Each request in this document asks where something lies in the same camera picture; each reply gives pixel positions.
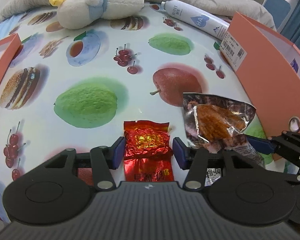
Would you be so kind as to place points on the orange cardboard box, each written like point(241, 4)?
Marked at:
point(268, 66)

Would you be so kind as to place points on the blue curtain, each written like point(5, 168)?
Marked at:
point(297, 22)

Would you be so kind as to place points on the blue covered chair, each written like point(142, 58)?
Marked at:
point(279, 9)

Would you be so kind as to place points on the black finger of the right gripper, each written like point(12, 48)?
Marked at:
point(287, 145)
point(263, 146)

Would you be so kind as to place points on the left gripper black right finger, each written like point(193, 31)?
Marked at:
point(197, 160)

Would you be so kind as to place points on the silver dried meat packet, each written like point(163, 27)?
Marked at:
point(216, 123)

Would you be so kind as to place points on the fruit print bed sheet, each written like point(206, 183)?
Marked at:
point(76, 88)

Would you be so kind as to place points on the white and blue plush toy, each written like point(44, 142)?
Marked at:
point(77, 14)

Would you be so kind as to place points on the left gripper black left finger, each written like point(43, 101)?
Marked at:
point(61, 170)

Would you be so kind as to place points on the white spray bottle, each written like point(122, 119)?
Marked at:
point(196, 17)

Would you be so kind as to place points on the red foil snack packet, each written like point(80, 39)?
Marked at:
point(147, 156)

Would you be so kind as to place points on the orange box lid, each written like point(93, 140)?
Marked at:
point(8, 48)

